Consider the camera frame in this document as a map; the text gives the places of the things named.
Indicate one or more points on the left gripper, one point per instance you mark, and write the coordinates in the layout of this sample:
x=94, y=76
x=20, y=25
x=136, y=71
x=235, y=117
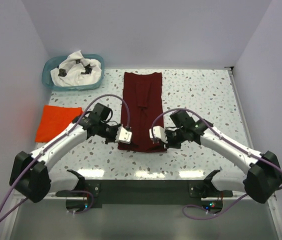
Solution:
x=113, y=132

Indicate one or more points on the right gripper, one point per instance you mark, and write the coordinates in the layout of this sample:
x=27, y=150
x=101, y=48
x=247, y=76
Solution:
x=170, y=138

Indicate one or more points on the dark red t-shirt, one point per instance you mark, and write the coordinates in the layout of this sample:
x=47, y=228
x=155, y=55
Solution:
x=143, y=95

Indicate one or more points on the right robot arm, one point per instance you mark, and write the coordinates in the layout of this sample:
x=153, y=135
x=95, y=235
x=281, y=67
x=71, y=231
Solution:
x=261, y=172

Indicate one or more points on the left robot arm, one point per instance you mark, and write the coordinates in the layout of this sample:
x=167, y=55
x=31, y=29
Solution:
x=31, y=172

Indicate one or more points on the folded orange t-shirt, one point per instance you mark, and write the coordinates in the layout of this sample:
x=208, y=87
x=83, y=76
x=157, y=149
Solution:
x=54, y=120

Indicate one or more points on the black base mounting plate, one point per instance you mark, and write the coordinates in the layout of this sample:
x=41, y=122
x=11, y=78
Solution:
x=97, y=193

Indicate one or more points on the white t-shirt with black print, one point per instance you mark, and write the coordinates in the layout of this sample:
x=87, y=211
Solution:
x=76, y=70

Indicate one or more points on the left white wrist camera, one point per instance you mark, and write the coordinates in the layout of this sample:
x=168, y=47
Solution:
x=123, y=135

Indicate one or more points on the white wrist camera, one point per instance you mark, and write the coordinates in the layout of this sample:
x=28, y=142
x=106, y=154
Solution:
x=158, y=135
x=123, y=135

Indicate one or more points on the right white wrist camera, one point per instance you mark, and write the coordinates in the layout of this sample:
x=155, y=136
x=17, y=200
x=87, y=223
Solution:
x=158, y=135

